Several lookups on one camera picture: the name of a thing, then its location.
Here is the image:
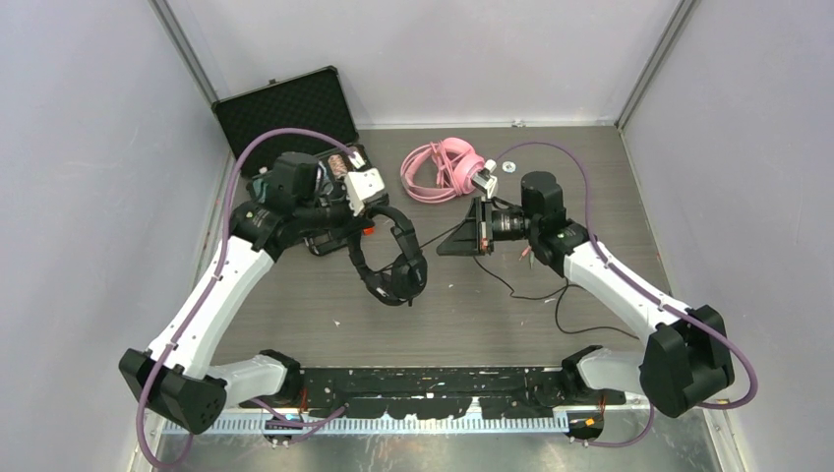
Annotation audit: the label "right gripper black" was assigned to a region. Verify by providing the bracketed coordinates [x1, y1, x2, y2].
[440, 195, 541, 255]

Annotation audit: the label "black headphone cable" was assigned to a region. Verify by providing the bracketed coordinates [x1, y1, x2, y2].
[416, 224, 641, 341]

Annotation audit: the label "pink headphone cable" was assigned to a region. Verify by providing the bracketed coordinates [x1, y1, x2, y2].
[430, 140, 460, 194]

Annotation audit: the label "black headphones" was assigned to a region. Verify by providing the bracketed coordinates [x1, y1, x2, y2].
[346, 205, 430, 308]

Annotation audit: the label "pink headphones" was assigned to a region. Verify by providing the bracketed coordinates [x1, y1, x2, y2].
[399, 137, 486, 205]

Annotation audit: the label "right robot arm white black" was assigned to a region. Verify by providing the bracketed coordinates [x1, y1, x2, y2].
[437, 171, 735, 418]

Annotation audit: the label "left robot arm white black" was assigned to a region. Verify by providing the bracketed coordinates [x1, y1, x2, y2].
[119, 152, 386, 435]

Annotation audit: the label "black poker chip case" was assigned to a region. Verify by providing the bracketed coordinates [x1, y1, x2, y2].
[211, 65, 390, 257]

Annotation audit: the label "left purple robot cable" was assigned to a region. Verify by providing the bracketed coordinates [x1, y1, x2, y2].
[135, 128, 366, 472]

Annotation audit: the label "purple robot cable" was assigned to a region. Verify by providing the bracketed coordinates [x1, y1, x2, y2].
[492, 142, 760, 449]
[135, 128, 366, 472]

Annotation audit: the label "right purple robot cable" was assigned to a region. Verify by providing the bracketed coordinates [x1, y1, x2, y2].
[492, 142, 760, 449]

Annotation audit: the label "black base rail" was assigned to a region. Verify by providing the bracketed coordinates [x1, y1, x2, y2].
[262, 367, 626, 420]

